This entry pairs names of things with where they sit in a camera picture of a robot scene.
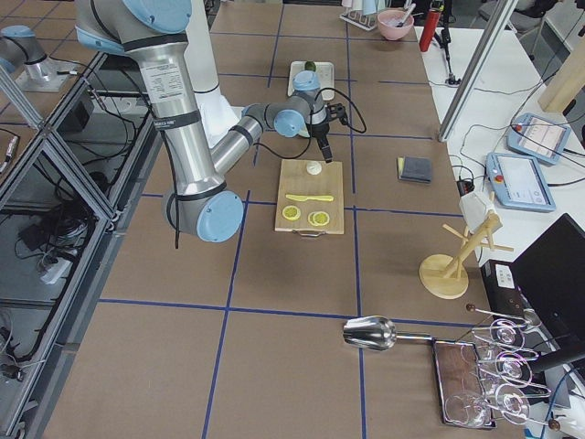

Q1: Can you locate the pale green bowl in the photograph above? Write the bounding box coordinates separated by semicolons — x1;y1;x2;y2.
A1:
297;124;310;138

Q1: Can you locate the blue teach pendant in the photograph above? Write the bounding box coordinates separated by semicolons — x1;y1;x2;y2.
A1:
485;153;556;212
507;112;572;166

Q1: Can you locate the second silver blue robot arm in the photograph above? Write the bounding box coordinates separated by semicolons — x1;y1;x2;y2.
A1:
1;25;74;92

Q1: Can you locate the white wire cup rack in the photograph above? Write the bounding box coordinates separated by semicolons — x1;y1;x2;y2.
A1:
339;9;377;31

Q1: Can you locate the yellow plastic knife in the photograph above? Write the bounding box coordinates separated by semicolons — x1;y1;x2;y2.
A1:
285;194;335;202

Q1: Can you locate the lemon slice lower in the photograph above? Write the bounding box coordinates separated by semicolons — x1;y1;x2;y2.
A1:
282;205;301;221

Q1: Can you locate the lemon slice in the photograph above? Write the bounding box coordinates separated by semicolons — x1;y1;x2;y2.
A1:
282;205;301;221
307;210;330;227

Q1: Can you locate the metal scoop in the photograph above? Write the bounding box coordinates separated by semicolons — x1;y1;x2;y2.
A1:
343;316;433;351

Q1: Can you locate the pink bowl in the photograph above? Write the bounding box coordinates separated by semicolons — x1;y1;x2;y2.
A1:
377;9;414;41

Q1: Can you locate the red bottle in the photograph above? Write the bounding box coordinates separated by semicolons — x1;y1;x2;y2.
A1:
419;8;442;52

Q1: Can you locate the black monitor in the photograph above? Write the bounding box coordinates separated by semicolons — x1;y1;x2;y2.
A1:
512;213;584;348

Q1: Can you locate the aluminium camera post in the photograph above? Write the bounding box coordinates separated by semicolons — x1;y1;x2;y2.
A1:
438;0;517;142

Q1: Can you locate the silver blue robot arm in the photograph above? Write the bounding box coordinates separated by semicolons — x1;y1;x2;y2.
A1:
75;1;335;242

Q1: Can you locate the cream bear tray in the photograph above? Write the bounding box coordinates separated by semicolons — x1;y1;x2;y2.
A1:
287;60;335;102

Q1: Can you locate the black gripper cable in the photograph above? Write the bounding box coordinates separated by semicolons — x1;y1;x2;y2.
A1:
251;86;368;160

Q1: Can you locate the black framed glass tray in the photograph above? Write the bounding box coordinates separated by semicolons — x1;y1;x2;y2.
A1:
431;340;496;430

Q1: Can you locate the wooden mug tree stand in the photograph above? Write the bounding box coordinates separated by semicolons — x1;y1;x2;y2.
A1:
419;209;514;300

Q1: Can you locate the white steamed bun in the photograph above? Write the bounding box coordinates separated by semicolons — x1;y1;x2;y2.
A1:
305;161;323;176

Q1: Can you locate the wine glass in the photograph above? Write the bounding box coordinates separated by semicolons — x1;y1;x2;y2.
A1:
443;393;491;428

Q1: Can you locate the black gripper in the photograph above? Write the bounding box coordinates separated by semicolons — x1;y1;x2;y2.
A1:
310;103;347;163

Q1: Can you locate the grey folded cloth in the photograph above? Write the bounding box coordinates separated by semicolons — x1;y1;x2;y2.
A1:
397;156;432;184

